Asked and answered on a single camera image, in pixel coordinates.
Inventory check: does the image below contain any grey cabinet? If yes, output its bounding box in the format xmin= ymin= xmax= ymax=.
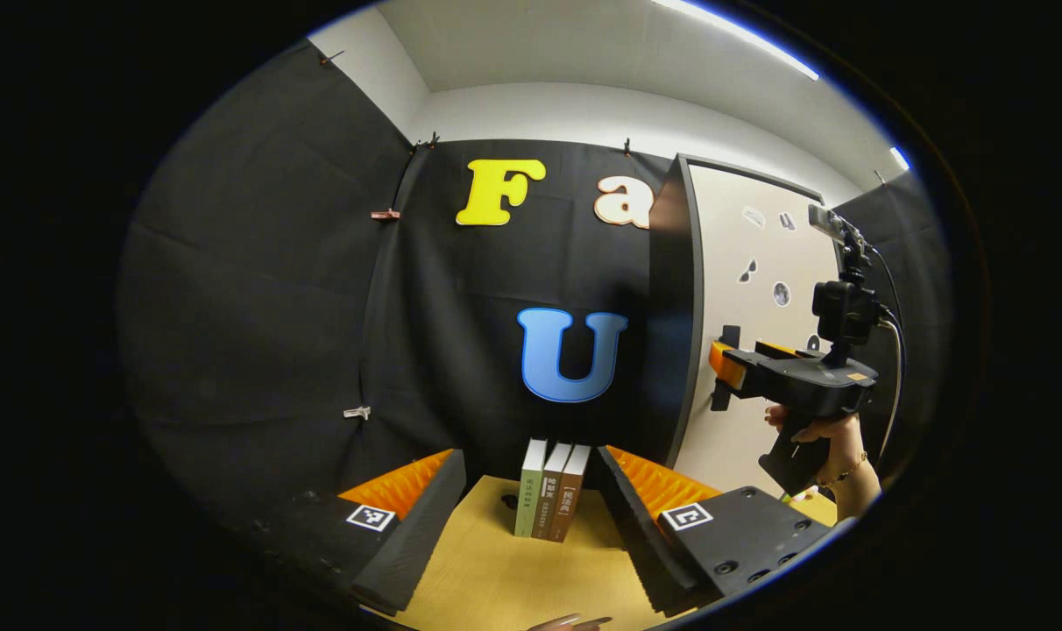
xmin=647 ymin=153 xmax=703 ymax=470

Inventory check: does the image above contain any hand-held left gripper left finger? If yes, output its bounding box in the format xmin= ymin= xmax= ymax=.
xmin=259 ymin=449 xmax=468 ymax=616

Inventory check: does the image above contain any green book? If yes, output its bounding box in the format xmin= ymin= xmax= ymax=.
xmin=514 ymin=439 xmax=548 ymax=538

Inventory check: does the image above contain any black door handle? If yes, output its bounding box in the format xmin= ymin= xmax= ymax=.
xmin=711 ymin=325 xmax=741 ymax=412

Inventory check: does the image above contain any gold bracelet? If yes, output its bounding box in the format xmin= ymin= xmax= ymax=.
xmin=813 ymin=451 xmax=869 ymax=490

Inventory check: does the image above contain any grey cabinet door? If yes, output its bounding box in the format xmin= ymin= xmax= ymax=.
xmin=676 ymin=156 xmax=847 ymax=500

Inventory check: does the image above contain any black cable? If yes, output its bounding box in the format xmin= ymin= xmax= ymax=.
xmin=871 ymin=248 xmax=908 ymax=465

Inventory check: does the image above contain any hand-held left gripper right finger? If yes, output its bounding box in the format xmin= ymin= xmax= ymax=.
xmin=595 ymin=445 xmax=839 ymax=617

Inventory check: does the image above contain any dark brown book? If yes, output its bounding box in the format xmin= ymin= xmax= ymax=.
xmin=549 ymin=445 xmax=591 ymax=543

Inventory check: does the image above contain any black backdrop cloth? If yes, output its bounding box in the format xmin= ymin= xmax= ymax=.
xmin=119 ymin=39 xmax=944 ymax=562

